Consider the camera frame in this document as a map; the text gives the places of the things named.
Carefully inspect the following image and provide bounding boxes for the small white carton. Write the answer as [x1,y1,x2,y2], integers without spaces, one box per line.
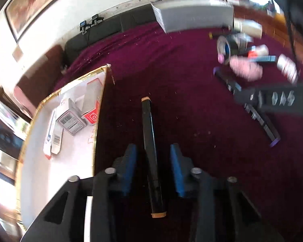
[234,19,263,39]

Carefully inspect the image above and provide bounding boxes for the large grey shoe box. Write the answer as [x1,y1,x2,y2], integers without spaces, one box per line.
[151,0,235,34]

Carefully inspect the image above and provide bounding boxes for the black tape roll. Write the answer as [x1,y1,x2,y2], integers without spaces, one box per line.
[216,34,243,65]

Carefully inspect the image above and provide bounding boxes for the large white pill bottle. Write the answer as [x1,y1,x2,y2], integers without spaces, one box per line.
[276,54,300,84]

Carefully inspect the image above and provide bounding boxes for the gold rimmed white tray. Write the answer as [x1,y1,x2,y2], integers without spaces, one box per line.
[15,64,116,232]

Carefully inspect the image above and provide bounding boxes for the white cube barcode box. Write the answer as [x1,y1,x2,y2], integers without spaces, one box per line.
[55,98,88,137]

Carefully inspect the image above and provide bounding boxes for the black braided cable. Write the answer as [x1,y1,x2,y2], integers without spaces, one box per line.
[283,0,302,65]

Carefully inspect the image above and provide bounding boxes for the brown armchair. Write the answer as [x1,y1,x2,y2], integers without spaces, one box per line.
[14,44,66,111]

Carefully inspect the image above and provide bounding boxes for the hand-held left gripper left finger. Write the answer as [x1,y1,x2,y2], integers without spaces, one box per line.
[20,144,138,242]

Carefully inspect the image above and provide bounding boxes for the black sofa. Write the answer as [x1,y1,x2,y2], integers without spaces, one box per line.
[64,5,164,66]

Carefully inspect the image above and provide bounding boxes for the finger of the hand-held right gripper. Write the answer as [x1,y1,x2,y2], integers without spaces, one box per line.
[234,83,303,113]

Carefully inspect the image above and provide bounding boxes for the pink fluffy cloth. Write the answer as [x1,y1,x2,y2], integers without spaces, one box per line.
[229,57,263,81]

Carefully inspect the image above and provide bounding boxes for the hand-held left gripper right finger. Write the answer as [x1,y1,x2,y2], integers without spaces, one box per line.
[170,143,286,242]

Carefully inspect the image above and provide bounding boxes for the black marker purple ends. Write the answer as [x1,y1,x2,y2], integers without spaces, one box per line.
[213,67,281,148]

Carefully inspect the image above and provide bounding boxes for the red and white carton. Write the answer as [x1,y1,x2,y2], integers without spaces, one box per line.
[81,77,103,126]

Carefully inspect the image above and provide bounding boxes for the small wall plaque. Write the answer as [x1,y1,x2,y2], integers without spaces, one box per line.
[12,44,24,62]

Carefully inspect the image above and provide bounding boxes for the black marker orange ends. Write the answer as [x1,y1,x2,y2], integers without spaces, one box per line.
[141,96,167,219]

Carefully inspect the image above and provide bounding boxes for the long white ointment box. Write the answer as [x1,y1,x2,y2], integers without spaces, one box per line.
[43,108,64,161]

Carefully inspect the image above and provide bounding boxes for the framed wall picture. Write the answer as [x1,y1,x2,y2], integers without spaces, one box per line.
[4,0,89,42]

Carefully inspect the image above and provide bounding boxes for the white bottle orange cap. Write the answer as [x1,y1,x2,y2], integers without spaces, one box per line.
[247,45,269,57]

